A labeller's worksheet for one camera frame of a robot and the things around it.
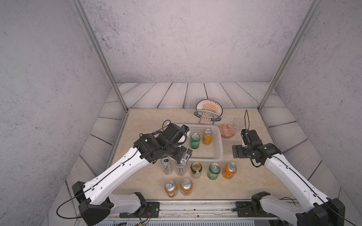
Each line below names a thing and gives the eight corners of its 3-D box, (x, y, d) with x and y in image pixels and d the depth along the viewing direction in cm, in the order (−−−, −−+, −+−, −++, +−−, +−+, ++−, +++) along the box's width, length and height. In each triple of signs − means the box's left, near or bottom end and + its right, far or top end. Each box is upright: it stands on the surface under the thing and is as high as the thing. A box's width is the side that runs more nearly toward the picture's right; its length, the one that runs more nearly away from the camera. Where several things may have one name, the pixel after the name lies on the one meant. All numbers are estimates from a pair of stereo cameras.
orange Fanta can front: (222, 179, 85) (226, 172, 76) (220, 169, 88) (224, 162, 80) (233, 179, 85) (238, 172, 76) (231, 169, 88) (235, 162, 80)
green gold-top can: (190, 178, 86) (191, 171, 77) (190, 169, 89) (191, 161, 80) (201, 178, 86) (202, 171, 77) (200, 169, 89) (201, 161, 80)
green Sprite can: (208, 180, 85) (210, 173, 76) (207, 170, 89) (209, 162, 80) (218, 180, 85) (221, 173, 76) (216, 170, 89) (219, 162, 80)
